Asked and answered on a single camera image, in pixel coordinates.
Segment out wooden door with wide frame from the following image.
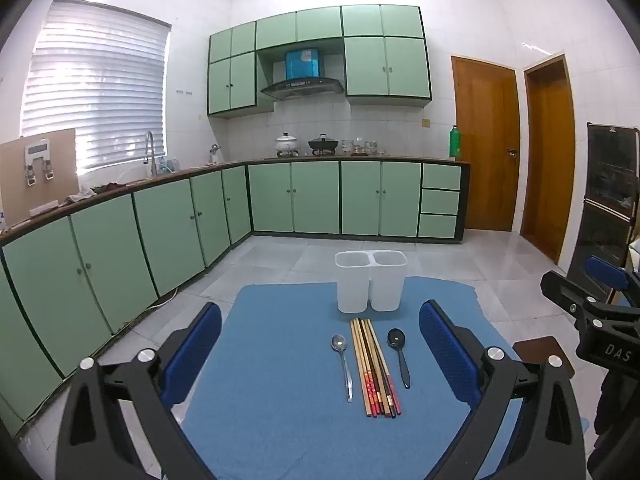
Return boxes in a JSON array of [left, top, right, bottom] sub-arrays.
[[520, 53, 577, 266]]

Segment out blue table mat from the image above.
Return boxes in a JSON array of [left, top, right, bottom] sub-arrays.
[[182, 276, 591, 480]]

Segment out closed wooden door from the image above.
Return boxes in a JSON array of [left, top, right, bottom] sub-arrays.
[[451, 55, 521, 233]]

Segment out white plastic bracket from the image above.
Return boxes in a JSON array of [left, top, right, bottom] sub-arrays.
[[23, 139, 56, 187]]

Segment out green base cabinets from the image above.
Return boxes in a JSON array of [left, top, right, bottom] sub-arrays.
[[0, 160, 471, 438]]

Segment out white twin utensil holder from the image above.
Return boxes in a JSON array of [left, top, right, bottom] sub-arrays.
[[334, 250, 407, 315]]

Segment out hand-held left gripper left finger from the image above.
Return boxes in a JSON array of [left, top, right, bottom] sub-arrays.
[[55, 302, 223, 480]]

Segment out brown board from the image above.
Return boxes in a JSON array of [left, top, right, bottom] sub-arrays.
[[0, 127, 81, 229]]

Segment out white window blinds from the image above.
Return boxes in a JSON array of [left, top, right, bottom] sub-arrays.
[[20, 0, 172, 173]]

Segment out chrome sink faucet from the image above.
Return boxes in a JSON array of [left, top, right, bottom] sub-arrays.
[[141, 131, 157, 179]]

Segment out range hood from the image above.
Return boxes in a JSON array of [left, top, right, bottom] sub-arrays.
[[260, 47, 346, 101]]

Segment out dark kitchen countertop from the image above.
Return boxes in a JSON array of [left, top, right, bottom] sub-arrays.
[[0, 157, 471, 247]]

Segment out bundle of chopsticks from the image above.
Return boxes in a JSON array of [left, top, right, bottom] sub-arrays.
[[349, 317, 402, 418]]

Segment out black plastic spoon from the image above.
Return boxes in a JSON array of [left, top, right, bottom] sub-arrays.
[[387, 328, 412, 390]]

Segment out brown stool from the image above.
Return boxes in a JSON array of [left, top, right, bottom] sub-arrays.
[[512, 336, 576, 379]]

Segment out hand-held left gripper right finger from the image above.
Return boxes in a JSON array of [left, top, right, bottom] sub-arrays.
[[419, 300, 587, 480]]

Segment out green cabinet drawer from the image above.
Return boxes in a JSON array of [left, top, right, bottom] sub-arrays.
[[422, 163, 462, 191], [420, 190, 460, 216], [418, 214, 458, 239]]

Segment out black glass-door cabinet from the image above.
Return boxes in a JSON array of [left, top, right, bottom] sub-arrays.
[[570, 122, 640, 306]]

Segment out black wok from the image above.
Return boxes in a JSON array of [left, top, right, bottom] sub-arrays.
[[307, 134, 340, 156]]

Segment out silver metal spoon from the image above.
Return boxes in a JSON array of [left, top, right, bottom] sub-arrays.
[[330, 334, 355, 403]]

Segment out green wall cabinets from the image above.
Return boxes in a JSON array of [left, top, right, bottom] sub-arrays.
[[207, 4, 433, 120]]

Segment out person's right hand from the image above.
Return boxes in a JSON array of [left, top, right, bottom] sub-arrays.
[[587, 367, 640, 480]]

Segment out white lidded pot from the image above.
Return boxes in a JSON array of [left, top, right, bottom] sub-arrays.
[[275, 132, 300, 157]]

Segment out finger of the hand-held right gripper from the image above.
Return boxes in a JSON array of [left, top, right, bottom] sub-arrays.
[[586, 255, 640, 306], [540, 270, 603, 320]]

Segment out white cloth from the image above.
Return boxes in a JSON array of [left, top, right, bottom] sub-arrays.
[[62, 186, 99, 206]]

